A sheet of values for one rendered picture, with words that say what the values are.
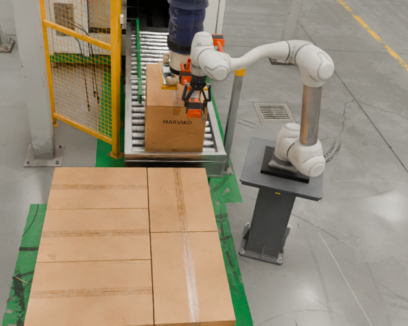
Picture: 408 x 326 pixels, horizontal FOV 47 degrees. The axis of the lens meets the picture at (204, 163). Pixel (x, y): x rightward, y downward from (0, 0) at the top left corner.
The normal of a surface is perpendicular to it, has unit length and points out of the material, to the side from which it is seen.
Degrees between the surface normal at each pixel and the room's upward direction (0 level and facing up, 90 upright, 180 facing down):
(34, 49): 90
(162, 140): 90
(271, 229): 90
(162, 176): 0
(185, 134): 90
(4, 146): 0
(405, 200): 0
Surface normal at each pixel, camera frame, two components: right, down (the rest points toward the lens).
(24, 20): 0.14, 0.62
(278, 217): -0.22, 0.58
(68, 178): 0.11, -0.79
